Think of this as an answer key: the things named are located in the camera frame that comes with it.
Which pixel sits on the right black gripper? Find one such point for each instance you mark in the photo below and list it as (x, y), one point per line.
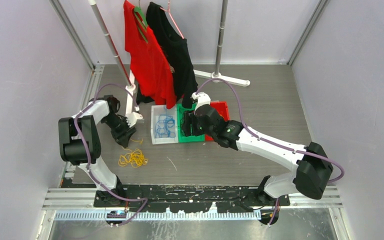
(190, 118)

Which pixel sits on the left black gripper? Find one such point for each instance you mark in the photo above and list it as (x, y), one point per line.
(123, 137)

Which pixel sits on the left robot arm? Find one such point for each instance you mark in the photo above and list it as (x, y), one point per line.
(80, 145)

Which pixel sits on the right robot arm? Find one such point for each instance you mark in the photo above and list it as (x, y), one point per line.
(309, 171)

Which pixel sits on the green plastic bin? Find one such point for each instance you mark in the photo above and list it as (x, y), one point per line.
(180, 133)

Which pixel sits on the white plastic bin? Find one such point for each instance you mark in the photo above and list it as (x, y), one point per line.
(163, 127)

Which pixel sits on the red plastic bin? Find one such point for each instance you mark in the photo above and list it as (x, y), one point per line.
(223, 111)

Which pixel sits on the left rack pole with base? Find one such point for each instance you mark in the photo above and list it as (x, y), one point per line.
(130, 87)

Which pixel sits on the red t-shirt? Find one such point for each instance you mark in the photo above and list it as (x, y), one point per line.
(148, 63)

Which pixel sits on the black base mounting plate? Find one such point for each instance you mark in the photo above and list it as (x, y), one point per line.
(190, 198)

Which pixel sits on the black t-shirt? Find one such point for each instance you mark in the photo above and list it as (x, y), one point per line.
(175, 49)

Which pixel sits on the green clothes hanger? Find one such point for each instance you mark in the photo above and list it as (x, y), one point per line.
(141, 23)

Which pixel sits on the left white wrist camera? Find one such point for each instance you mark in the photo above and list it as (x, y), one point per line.
(134, 117)

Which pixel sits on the white slotted cable duct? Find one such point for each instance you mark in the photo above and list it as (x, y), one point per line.
(119, 215)

